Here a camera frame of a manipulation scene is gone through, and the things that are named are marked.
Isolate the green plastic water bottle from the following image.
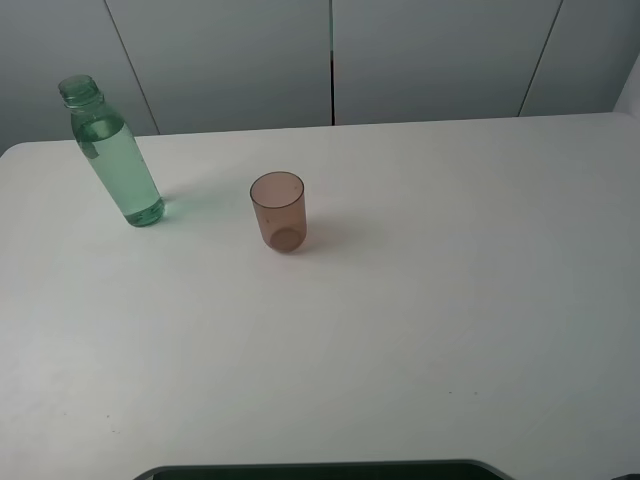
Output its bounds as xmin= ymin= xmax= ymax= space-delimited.
xmin=58 ymin=75 xmax=165 ymax=227

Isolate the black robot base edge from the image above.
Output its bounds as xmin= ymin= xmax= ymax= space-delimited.
xmin=138 ymin=459 xmax=509 ymax=479

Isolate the pink translucent plastic cup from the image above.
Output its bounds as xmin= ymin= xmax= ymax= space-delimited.
xmin=249 ymin=171 xmax=307 ymax=253

